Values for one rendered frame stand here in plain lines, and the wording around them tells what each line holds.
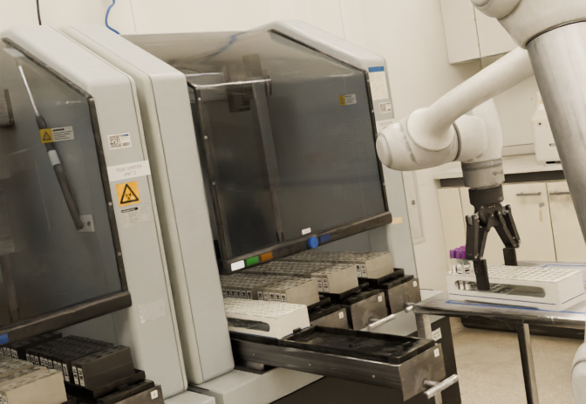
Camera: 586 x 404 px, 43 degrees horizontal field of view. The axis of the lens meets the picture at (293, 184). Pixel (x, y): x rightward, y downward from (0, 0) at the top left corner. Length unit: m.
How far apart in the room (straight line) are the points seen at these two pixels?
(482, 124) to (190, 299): 0.75
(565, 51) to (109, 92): 0.92
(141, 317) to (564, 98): 0.97
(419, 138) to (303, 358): 0.52
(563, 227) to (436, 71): 1.15
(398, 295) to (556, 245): 1.95
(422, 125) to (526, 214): 2.45
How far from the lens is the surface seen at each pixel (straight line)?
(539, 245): 3.95
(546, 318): 1.59
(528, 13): 1.13
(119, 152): 1.60
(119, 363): 1.60
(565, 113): 1.11
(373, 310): 1.97
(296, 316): 1.71
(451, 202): 4.18
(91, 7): 2.93
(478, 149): 1.65
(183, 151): 1.68
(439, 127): 1.52
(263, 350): 1.71
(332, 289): 1.97
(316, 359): 1.58
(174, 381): 1.69
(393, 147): 1.55
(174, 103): 1.69
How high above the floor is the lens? 1.27
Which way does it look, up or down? 4 degrees down
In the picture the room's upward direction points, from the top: 9 degrees counter-clockwise
